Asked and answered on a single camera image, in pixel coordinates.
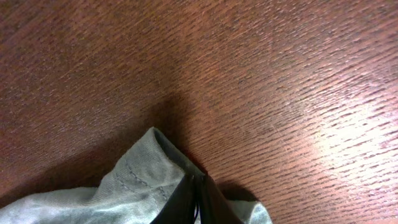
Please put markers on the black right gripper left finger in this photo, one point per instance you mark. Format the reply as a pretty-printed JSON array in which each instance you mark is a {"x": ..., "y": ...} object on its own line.
[{"x": 180, "y": 207}]

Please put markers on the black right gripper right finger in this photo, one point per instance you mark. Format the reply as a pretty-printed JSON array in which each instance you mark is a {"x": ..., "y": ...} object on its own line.
[{"x": 213, "y": 207}]

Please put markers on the light teal t-shirt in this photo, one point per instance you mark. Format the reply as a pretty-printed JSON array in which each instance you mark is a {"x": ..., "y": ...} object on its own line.
[{"x": 135, "y": 191}]

